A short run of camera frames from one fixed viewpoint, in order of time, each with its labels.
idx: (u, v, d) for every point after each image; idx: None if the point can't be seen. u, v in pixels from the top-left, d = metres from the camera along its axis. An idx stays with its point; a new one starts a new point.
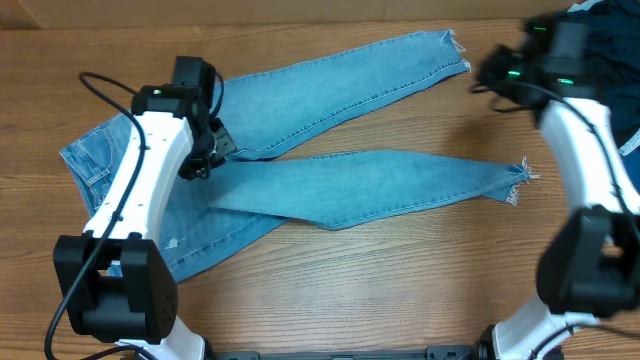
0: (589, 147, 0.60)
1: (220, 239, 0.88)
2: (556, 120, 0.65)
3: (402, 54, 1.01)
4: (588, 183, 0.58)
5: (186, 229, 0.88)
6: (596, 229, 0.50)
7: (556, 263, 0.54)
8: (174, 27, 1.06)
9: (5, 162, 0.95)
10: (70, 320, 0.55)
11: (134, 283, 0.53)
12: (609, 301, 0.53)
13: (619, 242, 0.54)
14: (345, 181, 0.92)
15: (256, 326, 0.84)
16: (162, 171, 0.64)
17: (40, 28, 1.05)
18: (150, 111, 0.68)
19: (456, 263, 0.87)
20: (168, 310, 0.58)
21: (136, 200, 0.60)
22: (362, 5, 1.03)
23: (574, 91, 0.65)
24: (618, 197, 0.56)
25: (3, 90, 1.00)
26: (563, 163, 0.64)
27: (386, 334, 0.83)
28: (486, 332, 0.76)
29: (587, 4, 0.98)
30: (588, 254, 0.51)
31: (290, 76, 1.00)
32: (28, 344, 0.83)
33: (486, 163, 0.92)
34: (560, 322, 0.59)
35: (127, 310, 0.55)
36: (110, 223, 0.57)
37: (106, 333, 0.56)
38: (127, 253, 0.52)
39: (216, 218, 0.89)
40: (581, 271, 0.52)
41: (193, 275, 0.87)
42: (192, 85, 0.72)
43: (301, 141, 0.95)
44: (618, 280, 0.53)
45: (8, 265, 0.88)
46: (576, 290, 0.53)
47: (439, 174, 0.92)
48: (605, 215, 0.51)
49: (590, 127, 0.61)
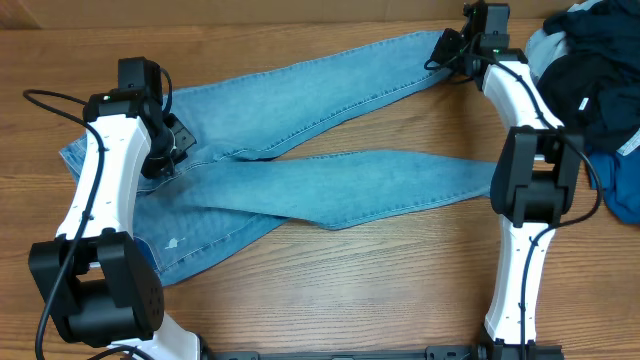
0: (519, 92, 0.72)
1: (220, 239, 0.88)
2: (491, 77, 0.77)
3: (402, 54, 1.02)
4: (519, 114, 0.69)
5: (186, 229, 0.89)
6: (525, 142, 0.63)
7: (501, 177, 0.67)
8: (173, 27, 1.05)
9: (5, 162, 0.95)
10: (57, 326, 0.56)
11: (114, 276, 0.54)
12: (548, 200, 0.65)
13: (549, 158, 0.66)
14: (345, 181, 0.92)
15: (256, 326, 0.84)
16: (125, 169, 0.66)
17: (40, 28, 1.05)
18: (102, 117, 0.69)
19: (456, 263, 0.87)
20: (154, 303, 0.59)
21: (104, 199, 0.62)
22: (362, 5, 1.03)
23: (504, 57, 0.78)
24: (542, 120, 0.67)
25: (3, 90, 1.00)
26: (502, 110, 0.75)
27: (386, 334, 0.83)
28: (483, 332, 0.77)
29: (587, 4, 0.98)
30: (524, 159, 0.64)
31: (290, 76, 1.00)
32: (28, 344, 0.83)
33: (487, 163, 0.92)
34: (525, 240, 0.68)
35: (112, 308, 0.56)
36: (82, 223, 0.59)
37: (96, 336, 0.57)
38: (103, 249, 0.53)
39: (215, 218, 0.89)
40: (521, 179, 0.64)
41: (193, 276, 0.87)
42: (139, 86, 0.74)
43: (301, 140, 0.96)
44: (552, 187, 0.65)
45: (8, 265, 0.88)
46: (520, 194, 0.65)
47: (439, 174, 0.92)
48: (532, 131, 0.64)
49: (516, 76, 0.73)
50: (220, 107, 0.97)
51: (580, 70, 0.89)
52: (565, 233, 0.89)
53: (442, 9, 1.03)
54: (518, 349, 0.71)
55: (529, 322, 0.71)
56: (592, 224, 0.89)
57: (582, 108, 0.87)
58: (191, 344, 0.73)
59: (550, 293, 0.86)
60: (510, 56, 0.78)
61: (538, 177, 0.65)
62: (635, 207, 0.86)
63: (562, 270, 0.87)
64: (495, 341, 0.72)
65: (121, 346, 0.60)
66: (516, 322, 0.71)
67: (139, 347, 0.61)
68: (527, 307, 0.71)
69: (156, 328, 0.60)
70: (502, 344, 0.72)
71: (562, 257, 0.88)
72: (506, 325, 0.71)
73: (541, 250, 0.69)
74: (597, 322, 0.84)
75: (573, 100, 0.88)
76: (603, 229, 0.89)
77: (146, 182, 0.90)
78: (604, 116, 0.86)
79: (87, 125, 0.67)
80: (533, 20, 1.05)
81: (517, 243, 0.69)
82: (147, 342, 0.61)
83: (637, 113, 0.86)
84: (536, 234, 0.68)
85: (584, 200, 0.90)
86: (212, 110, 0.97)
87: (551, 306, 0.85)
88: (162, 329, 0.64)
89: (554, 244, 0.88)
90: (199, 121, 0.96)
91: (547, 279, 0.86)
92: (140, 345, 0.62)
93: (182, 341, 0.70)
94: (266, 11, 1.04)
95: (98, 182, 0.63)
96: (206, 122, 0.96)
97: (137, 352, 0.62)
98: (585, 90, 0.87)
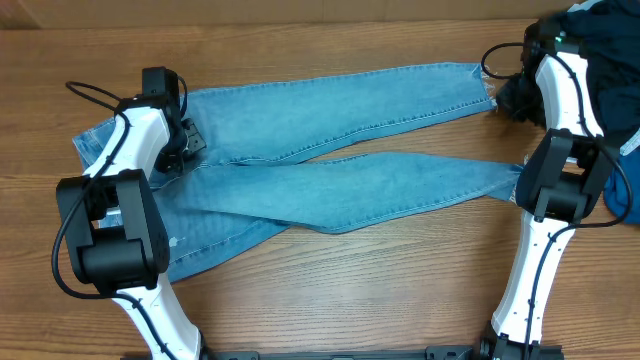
0: (569, 90, 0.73)
1: (219, 242, 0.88)
2: (544, 67, 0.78)
3: (427, 82, 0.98)
4: (562, 115, 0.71)
5: (186, 229, 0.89)
6: (561, 145, 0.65)
7: (530, 174, 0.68)
8: (173, 27, 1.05)
9: (5, 162, 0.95)
10: (71, 260, 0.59)
11: (130, 206, 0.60)
12: (572, 204, 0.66)
13: (581, 162, 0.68)
14: (348, 185, 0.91)
15: (256, 326, 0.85)
16: (147, 139, 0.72)
17: (39, 27, 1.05)
18: (131, 108, 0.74)
19: (456, 263, 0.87)
20: (160, 247, 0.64)
21: (127, 152, 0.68)
22: (362, 5, 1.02)
23: (565, 47, 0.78)
24: (583, 127, 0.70)
25: (3, 90, 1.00)
26: (546, 102, 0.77)
27: (386, 334, 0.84)
28: (487, 328, 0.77)
29: (587, 3, 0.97)
30: (555, 161, 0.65)
31: (311, 89, 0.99)
32: (29, 344, 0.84)
33: (489, 163, 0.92)
34: (543, 235, 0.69)
35: (123, 244, 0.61)
36: (104, 166, 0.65)
37: (107, 275, 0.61)
38: (122, 182, 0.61)
39: (216, 220, 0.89)
40: (548, 179, 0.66)
41: (193, 275, 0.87)
42: (161, 92, 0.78)
43: (311, 156, 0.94)
44: (578, 188, 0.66)
45: (9, 265, 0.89)
46: (544, 192, 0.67)
47: (442, 175, 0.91)
48: (569, 135, 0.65)
49: (571, 73, 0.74)
50: (236, 111, 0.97)
51: None
52: None
53: (443, 8, 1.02)
54: (521, 348, 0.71)
55: (536, 322, 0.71)
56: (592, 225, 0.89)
57: None
58: (194, 334, 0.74)
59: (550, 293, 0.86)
60: (569, 47, 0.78)
61: (567, 178, 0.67)
62: (637, 207, 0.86)
63: (562, 270, 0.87)
64: (500, 337, 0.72)
65: (126, 295, 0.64)
66: (523, 319, 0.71)
67: (143, 302, 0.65)
68: (537, 305, 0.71)
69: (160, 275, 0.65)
70: (506, 340, 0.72)
71: (562, 257, 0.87)
72: (513, 321, 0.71)
73: (558, 249, 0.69)
74: (597, 322, 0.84)
75: None
76: (603, 230, 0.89)
77: (153, 178, 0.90)
78: (604, 117, 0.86)
79: (119, 110, 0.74)
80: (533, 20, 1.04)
81: (534, 239, 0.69)
82: (151, 297, 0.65)
83: (637, 112, 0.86)
84: (555, 232, 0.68)
85: None
86: (227, 113, 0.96)
87: (551, 307, 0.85)
88: (166, 295, 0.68)
89: None
90: (213, 124, 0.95)
91: None
92: (143, 301, 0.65)
93: (186, 324, 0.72)
94: (266, 11, 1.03)
95: (123, 138, 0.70)
96: (219, 125, 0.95)
97: (138, 310, 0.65)
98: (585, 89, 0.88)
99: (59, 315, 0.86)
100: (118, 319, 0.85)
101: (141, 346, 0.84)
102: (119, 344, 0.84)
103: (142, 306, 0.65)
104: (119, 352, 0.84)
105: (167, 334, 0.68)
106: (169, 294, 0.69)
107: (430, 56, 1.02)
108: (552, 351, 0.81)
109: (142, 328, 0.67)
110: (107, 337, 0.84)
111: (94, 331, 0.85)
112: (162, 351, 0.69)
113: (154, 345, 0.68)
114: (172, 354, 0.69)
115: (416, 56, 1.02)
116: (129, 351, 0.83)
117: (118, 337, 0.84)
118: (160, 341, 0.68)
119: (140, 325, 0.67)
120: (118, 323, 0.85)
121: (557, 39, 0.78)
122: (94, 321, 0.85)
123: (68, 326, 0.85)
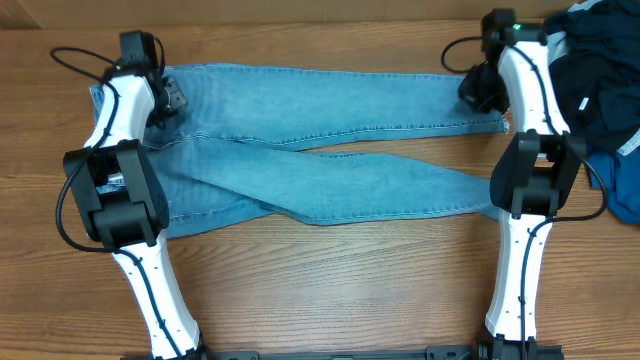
0: (531, 80, 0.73)
1: (201, 212, 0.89)
2: (506, 59, 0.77)
3: (442, 94, 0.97)
4: (528, 113, 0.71)
5: (175, 193, 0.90)
6: (528, 149, 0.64)
7: (502, 173, 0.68)
8: (173, 27, 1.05)
9: (5, 162, 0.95)
10: (83, 222, 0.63)
11: (131, 170, 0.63)
12: (546, 199, 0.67)
13: (550, 158, 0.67)
14: (338, 179, 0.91)
15: (256, 326, 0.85)
16: (135, 109, 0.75)
17: (39, 27, 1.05)
18: (116, 77, 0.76)
19: (456, 262, 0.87)
20: (161, 204, 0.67)
21: (120, 124, 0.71)
22: (363, 4, 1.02)
23: (524, 35, 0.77)
24: (548, 124, 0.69)
25: (2, 90, 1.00)
26: (511, 97, 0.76)
27: (386, 334, 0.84)
28: (483, 330, 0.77)
29: (587, 4, 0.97)
30: (524, 165, 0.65)
31: (326, 81, 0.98)
32: (29, 344, 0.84)
33: (486, 181, 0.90)
34: (523, 232, 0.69)
35: (128, 204, 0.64)
36: (102, 138, 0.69)
37: (115, 232, 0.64)
38: (121, 151, 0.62)
39: (204, 191, 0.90)
40: (520, 180, 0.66)
41: (184, 266, 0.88)
42: (139, 57, 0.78)
43: (313, 145, 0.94)
44: (550, 183, 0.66)
45: (9, 265, 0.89)
46: (517, 192, 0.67)
47: (434, 185, 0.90)
48: (536, 136, 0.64)
49: (532, 66, 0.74)
50: (250, 89, 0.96)
51: (579, 68, 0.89)
52: (565, 233, 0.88)
53: (442, 7, 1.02)
54: (518, 347, 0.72)
55: (529, 318, 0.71)
56: (592, 225, 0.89)
57: (582, 107, 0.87)
58: (194, 325, 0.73)
59: (550, 293, 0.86)
60: (530, 33, 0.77)
61: (537, 172, 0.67)
62: (635, 207, 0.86)
63: (562, 270, 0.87)
64: (496, 338, 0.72)
65: (127, 252, 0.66)
66: (516, 317, 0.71)
67: (143, 262, 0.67)
68: (527, 300, 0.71)
69: (162, 229, 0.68)
70: (502, 340, 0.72)
71: (562, 257, 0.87)
72: (506, 320, 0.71)
73: (540, 242, 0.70)
74: (597, 322, 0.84)
75: (573, 100, 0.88)
76: (603, 230, 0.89)
77: (154, 140, 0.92)
78: (604, 116, 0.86)
79: (105, 81, 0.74)
80: (533, 20, 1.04)
81: (516, 236, 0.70)
82: (152, 259, 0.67)
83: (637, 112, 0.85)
84: (535, 226, 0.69)
85: (584, 200, 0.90)
86: (241, 91, 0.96)
87: (551, 307, 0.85)
88: (166, 261, 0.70)
89: (554, 244, 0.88)
90: (223, 97, 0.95)
91: (547, 280, 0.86)
92: (143, 261, 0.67)
93: (184, 308, 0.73)
94: (265, 11, 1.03)
95: (114, 111, 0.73)
96: (229, 99, 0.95)
97: (138, 270, 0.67)
98: (585, 90, 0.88)
99: (59, 315, 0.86)
100: (118, 319, 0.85)
101: (140, 346, 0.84)
102: (119, 344, 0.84)
103: (143, 265, 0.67)
104: (119, 352, 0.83)
105: (166, 307, 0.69)
106: (169, 264, 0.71)
107: (430, 56, 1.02)
108: (551, 351, 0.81)
109: (140, 297, 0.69)
110: (107, 337, 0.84)
111: (94, 331, 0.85)
112: (161, 327, 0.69)
113: (154, 320, 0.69)
114: (171, 335, 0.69)
115: (415, 56, 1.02)
116: (129, 351, 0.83)
117: (117, 337, 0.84)
118: (158, 316, 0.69)
119: (143, 295, 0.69)
120: (117, 323, 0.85)
121: (515, 27, 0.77)
122: (94, 321, 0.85)
123: (68, 326, 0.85)
